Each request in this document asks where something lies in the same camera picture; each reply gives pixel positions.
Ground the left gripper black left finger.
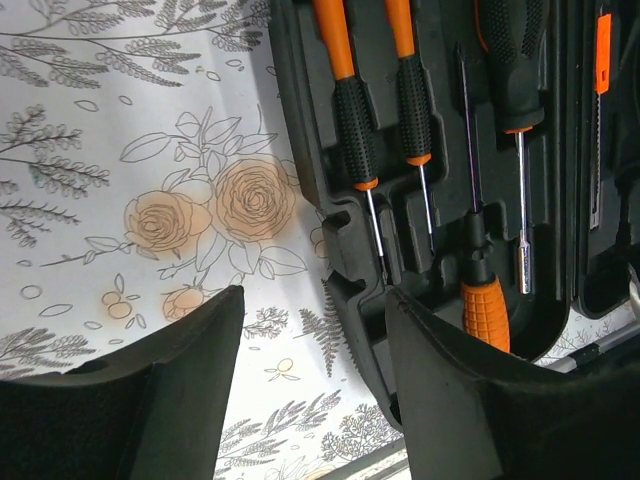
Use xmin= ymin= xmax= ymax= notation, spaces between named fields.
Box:
xmin=127 ymin=286 xmax=245 ymax=479

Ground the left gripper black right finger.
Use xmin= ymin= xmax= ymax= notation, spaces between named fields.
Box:
xmin=385 ymin=288 xmax=506 ymax=480

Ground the black plastic tool case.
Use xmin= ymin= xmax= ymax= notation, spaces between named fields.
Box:
xmin=269 ymin=1 xmax=639 ymax=428

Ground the thin black precision screwdriver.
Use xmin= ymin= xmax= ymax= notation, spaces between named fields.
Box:
xmin=312 ymin=0 xmax=388 ymax=282

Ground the small black orange screwdriver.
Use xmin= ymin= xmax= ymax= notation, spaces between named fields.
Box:
xmin=385 ymin=0 xmax=435 ymax=254

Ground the black orange screwdriver large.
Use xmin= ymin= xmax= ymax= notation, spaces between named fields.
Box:
xmin=474 ymin=0 xmax=549 ymax=295

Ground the small orange precision screwdriver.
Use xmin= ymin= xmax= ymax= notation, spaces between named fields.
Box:
xmin=590 ymin=5 xmax=612 ymax=230

